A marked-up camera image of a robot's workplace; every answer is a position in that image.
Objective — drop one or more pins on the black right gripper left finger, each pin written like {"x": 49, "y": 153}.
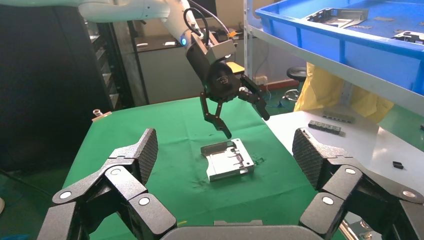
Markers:
{"x": 96, "y": 188}

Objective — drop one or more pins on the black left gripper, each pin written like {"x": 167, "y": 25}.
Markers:
{"x": 222, "y": 82}

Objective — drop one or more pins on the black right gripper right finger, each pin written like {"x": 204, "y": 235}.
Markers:
{"x": 354, "y": 192}

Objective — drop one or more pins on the silver sheet metal bracket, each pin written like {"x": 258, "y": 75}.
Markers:
{"x": 410, "y": 36}
{"x": 338, "y": 18}
{"x": 228, "y": 162}

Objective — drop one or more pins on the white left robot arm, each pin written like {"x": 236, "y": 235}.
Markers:
{"x": 132, "y": 10}

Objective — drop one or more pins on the white power strip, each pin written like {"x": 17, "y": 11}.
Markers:
{"x": 261, "y": 80}

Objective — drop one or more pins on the yellow seat stool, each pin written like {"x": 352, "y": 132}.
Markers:
{"x": 236, "y": 67}

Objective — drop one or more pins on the white paper sheet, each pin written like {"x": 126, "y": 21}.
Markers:
{"x": 374, "y": 145}

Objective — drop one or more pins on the small black plastic piece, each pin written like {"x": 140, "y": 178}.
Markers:
{"x": 398, "y": 165}

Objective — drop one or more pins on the black seat swivel stool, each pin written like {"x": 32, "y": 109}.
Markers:
{"x": 297, "y": 72}

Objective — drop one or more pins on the silver linked metal part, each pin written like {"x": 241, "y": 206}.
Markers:
{"x": 338, "y": 117}
{"x": 324, "y": 127}

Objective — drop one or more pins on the silver binder clip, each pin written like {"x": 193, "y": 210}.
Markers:
{"x": 101, "y": 116}

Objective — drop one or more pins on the grey cabinet desk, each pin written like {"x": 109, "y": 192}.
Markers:
{"x": 165, "y": 76}

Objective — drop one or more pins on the yellow plastic bag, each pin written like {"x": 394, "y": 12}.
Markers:
{"x": 314, "y": 96}

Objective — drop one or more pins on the green table cloth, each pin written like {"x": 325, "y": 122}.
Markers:
{"x": 179, "y": 198}

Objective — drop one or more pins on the white ribbed shelf board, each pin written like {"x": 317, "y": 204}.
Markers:
{"x": 364, "y": 84}

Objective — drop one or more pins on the black partition panel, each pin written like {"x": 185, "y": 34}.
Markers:
{"x": 39, "y": 82}

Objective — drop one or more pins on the blue plastic bin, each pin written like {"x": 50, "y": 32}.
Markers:
{"x": 364, "y": 56}

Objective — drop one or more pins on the small flat metal strip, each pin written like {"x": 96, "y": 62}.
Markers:
{"x": 362, "y": 27}
{"x": 384, "y": 19}

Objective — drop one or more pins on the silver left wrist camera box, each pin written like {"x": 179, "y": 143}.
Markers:
{"x": 220, "y": 49}

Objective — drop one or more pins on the white perforated shelf post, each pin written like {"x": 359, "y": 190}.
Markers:
{"x": 250, "y": 39}

